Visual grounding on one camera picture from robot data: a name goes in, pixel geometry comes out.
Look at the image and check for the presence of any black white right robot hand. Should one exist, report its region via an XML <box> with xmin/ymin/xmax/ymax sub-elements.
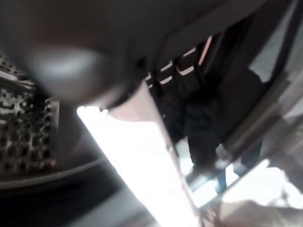
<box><xmin>0</xmin><ymin>0</ymin><xmax>280</xmax><ymax>227</ymax></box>

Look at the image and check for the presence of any dark grey washing machine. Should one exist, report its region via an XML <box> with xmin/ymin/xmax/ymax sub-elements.
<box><xmin>0</xmin><ymin>0</ymin><xmax>303</xmax><ymax>227</ymax></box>

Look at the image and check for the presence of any white garment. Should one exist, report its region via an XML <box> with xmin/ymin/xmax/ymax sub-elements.
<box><xmin>219</xmin><ymin>160</ymin><xmax>303</xmax><ymax>227</ymax></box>

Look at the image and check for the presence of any black garment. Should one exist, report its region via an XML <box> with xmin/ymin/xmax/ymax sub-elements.
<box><xmin>165</xmin><ymin>68</ymin><xmax>264</xmax><ymax>172</ymax></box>

